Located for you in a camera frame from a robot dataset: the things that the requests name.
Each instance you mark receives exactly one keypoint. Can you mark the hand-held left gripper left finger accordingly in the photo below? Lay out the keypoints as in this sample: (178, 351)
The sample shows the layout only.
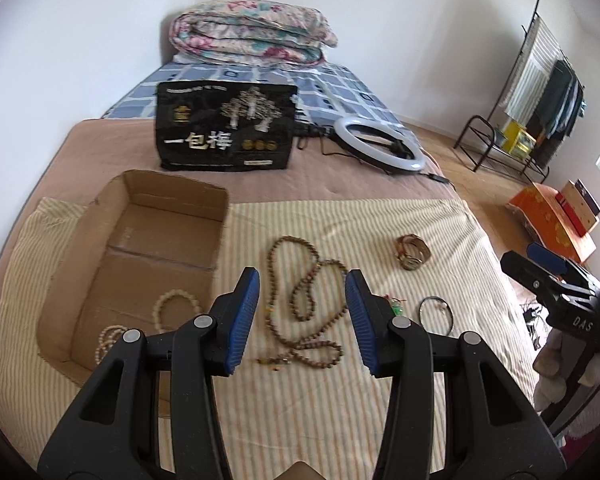
(245, 310)

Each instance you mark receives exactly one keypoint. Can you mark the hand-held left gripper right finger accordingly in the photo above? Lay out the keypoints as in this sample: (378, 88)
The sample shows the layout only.
(360, 310)

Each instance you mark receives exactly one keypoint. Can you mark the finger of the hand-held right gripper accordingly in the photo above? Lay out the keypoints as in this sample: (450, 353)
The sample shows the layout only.
(545, 256)
(520, 267)

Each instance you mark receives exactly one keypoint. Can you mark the gold brown wristwatch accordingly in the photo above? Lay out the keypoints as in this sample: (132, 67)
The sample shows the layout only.
(412, 252)

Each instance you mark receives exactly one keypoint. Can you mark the cardboard box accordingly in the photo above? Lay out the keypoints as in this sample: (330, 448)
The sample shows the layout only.
(145, 240)

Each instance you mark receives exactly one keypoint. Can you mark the person's right hand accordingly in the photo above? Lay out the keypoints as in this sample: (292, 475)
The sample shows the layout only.
(550, 360)

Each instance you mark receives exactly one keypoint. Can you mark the orange patterned box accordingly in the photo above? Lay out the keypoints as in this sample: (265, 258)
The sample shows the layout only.
(545, 215)

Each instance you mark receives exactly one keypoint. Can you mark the red flat boxes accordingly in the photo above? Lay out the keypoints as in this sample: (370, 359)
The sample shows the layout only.
(577, 205)

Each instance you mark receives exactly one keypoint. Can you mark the yellow striped cloth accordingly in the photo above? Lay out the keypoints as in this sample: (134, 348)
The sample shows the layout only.
(380, 220)

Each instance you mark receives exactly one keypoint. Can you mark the yellow box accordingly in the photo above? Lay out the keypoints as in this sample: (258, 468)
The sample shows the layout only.
(517, 140)

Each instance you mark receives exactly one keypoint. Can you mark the dark hanging clothes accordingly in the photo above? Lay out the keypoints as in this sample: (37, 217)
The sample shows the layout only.
(555, 105)

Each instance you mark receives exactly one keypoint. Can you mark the black metal clothes rack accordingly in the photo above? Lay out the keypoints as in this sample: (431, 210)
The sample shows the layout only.
(472, 117)

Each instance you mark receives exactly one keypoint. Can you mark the striped towel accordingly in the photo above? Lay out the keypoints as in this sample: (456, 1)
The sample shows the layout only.
(535, 70)

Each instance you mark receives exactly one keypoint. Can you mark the black printed bag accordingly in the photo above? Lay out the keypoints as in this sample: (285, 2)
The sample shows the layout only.
(205, 125)

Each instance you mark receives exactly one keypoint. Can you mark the brown blanket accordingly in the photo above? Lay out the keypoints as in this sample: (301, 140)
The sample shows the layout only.
(105, 145)

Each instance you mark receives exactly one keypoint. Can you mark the blue checked bed sheet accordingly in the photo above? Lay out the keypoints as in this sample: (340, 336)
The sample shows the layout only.
(330, 85)

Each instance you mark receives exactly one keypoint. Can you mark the folded floral quilt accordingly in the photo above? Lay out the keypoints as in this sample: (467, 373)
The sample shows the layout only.
(250, 30)

